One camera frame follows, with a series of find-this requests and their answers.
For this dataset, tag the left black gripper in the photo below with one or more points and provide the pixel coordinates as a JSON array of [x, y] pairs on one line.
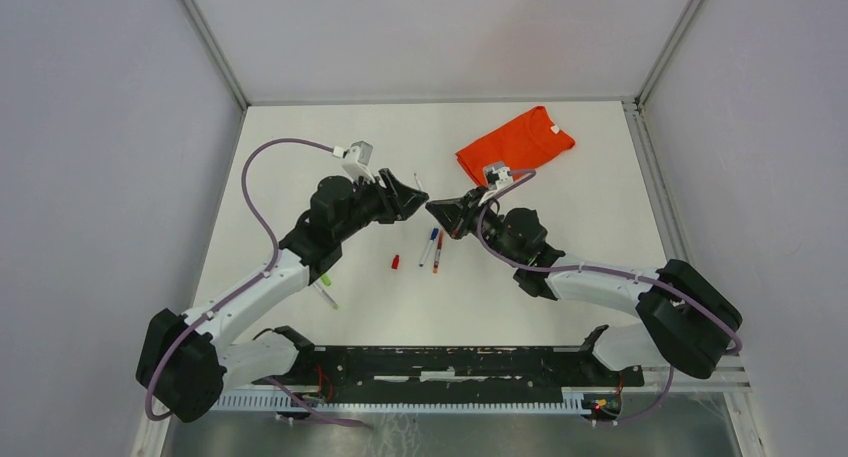
[[409, 200]]

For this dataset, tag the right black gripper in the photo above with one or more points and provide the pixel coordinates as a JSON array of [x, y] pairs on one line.
[[456, 215]]

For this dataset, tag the thin blue-tip pen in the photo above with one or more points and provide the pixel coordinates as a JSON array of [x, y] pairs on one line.
[[426, 252]]

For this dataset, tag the red orange pen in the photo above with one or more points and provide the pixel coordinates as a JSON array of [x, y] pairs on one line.
[[438, 252]]

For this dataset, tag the thin green-tip pen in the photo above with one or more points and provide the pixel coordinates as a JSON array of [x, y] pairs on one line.
[[326, 296]]

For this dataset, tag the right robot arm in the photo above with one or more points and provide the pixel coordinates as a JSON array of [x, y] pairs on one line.
[[682, 319]]

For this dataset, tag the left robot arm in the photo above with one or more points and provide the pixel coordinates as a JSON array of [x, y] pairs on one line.
[[189, 360]]

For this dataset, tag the folded orange cloth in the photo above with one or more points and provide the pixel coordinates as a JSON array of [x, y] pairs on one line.
[[528, 141]]

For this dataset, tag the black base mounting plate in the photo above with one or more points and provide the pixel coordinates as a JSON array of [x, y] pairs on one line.
[[452, 375]]

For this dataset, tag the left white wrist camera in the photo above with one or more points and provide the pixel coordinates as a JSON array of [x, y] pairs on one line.
[[355, 160]]

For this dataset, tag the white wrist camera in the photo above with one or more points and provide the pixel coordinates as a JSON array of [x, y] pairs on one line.
[[497, 178], [355, 160]]

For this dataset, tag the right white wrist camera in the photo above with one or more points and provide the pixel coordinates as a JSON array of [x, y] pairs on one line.
[[497, 178]]

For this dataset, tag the white slotted cable duct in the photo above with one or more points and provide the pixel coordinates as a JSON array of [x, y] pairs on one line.
[[263, 399]]

